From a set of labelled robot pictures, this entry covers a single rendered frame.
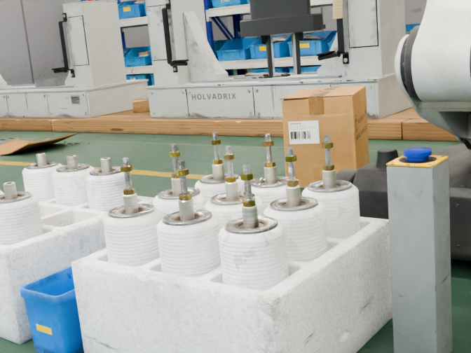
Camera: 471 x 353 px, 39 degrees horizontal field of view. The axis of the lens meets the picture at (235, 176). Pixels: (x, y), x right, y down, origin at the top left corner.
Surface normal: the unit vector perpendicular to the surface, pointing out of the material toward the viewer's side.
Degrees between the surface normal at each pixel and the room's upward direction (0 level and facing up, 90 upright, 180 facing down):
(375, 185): 45
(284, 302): 90
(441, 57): 78
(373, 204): 90
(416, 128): 90
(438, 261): 90
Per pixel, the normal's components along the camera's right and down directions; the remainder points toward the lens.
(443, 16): -0.46, -0.57
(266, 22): 0.00, 0.22
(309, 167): -0.33, 0.21
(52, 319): -0.59, 0.26
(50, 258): 0.78, 0.07
